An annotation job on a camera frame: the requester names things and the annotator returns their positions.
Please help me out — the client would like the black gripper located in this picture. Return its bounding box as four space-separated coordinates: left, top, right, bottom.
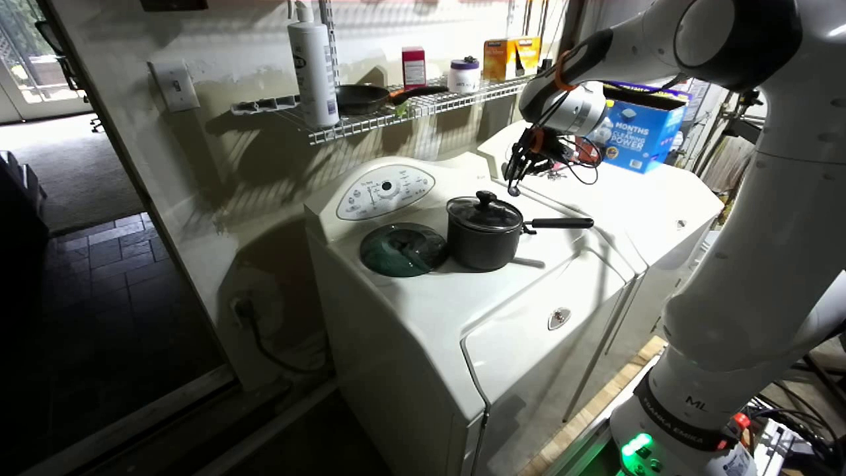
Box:
502 126 573 188

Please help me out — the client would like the glass pot lid with knob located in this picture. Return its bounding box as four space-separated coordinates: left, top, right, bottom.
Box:
444 188 530 234

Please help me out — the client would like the clear bottle yellow cap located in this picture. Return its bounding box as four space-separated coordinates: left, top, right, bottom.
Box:
588 113 620 147

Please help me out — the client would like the white jar blue lid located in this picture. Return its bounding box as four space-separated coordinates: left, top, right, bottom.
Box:
447 52 484 96

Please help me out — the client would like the yellow box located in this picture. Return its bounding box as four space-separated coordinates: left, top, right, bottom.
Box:
513 35 542 77
482 36 522 82

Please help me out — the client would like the white dryer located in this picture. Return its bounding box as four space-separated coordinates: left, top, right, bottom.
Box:
478 121 727 425

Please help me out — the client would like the blue detergent box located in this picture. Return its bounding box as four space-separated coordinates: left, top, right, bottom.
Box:
603 98 687 174

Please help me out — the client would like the red white can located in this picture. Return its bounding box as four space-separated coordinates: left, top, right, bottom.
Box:
400 47 431 90

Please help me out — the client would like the black purple tray box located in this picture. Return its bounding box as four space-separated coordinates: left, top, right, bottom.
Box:
603 80 694 111

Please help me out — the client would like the dark green round plate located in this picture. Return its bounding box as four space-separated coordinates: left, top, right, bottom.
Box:
358 218 449 281

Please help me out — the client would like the white washing machine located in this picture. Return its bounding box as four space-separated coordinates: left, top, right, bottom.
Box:
301 147 644 476

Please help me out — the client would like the black pan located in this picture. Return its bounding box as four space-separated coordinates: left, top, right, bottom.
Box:
337 82 394 119

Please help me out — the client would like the tall white plastic bottle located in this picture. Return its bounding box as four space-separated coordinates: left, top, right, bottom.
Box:
287 0 345 131

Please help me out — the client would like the wooden plank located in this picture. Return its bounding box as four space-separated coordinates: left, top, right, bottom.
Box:
519 334 669 476

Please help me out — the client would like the glass patio door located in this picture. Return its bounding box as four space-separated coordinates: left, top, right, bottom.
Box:
0 0 90 123

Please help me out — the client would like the black pot with long handle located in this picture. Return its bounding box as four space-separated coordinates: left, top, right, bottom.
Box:
444 196 597 274

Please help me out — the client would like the white wire wall shelf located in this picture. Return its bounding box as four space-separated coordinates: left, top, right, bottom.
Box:
230 74 542 147

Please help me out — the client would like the black power cord plug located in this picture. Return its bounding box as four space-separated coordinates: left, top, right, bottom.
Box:
230 293 330 377

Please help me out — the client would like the white wall switch plate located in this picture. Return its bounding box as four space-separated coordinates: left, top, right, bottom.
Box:
148 59 205 113

